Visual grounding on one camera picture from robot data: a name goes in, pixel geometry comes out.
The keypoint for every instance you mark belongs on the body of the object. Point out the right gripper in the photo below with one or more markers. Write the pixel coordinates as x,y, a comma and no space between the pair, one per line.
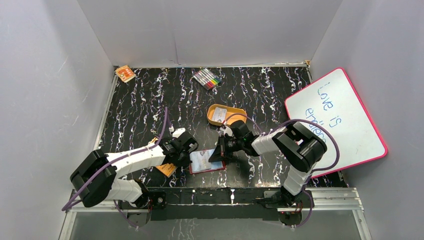
221,153

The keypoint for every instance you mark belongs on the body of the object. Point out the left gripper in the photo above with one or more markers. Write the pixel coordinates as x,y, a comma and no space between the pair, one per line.
187,149

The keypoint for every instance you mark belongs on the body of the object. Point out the red card holder wallet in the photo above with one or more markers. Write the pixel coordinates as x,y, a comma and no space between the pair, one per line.
200,162

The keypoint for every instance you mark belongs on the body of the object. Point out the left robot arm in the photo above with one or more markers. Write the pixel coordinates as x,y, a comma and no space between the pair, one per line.
99,177

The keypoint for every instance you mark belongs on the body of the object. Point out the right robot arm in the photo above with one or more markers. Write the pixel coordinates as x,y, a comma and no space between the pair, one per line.
302,148

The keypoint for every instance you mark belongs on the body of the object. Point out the white card in tray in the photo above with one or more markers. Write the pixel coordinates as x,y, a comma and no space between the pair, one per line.
219,114

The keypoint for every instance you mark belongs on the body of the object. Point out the small orange card box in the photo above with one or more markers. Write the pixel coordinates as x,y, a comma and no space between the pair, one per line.
125,73

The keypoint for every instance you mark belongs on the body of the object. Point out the orange book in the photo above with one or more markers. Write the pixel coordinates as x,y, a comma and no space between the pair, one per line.
165,169

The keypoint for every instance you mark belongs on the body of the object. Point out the orange oval tray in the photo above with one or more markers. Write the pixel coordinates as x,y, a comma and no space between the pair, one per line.
233,114

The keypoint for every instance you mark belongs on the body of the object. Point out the pack of coloured markers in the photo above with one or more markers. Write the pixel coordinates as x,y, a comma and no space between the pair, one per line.
207,78

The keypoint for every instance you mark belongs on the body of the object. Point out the pink framed whiteboard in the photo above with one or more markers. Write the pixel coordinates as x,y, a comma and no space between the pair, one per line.
333,103

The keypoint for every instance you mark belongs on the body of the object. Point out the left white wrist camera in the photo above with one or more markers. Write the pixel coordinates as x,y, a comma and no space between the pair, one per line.
176,132

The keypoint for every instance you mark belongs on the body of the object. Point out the black metal base rail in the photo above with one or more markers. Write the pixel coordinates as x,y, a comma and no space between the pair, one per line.
264,203

